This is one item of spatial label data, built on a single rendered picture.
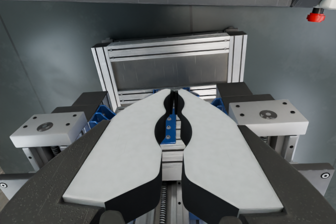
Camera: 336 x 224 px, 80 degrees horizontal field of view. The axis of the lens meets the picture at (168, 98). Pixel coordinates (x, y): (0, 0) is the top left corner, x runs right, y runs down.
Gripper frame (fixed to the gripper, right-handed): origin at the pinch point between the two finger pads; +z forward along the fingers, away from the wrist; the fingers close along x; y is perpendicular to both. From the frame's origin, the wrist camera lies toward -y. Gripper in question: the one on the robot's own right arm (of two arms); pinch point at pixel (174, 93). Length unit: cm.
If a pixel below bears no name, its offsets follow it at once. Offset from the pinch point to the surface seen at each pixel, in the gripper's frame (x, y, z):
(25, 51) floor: -103, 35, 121
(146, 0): -5.2, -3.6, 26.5
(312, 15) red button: 32, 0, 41
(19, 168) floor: -147, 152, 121
